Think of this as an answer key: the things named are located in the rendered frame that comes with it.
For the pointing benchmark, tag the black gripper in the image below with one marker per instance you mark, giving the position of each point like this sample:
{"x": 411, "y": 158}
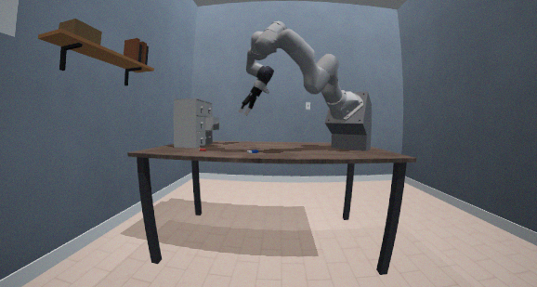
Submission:
{"x": 252, "y": 96}

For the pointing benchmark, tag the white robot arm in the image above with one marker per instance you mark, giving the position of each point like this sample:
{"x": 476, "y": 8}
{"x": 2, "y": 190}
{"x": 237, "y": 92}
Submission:
{"x": 342, "y": 104}

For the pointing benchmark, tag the grey chest of drawers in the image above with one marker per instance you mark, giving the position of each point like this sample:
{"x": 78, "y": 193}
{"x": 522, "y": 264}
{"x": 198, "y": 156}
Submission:
{"x": 185, "y": 122}

